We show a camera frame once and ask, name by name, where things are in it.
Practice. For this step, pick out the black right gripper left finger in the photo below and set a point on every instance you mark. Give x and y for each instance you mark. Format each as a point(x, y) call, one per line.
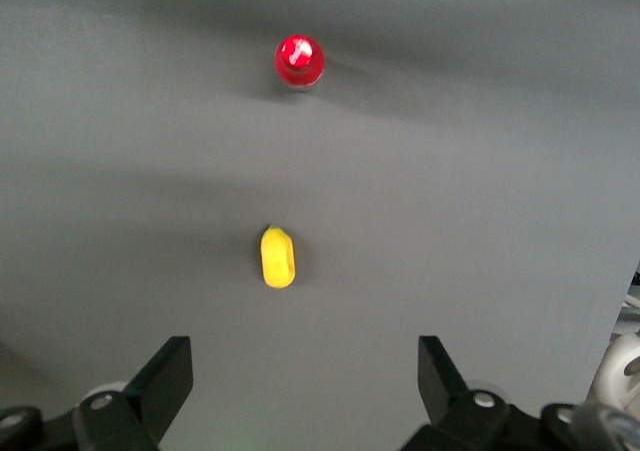
point(150, 401)

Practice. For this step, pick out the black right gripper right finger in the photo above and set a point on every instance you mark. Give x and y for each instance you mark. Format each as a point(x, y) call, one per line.
point(460, 411)

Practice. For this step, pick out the red coke bottle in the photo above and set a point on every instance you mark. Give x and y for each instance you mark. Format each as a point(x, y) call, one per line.
point(299, 61)

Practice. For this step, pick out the white rounded plastic object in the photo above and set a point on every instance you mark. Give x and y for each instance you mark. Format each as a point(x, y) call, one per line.
point(620, 366)

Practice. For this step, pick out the yellow lemon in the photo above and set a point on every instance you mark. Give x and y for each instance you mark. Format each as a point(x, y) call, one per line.
point(277, 261)

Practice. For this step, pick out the dark grey table mat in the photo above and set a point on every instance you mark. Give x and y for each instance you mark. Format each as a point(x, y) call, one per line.
point(450, 221)

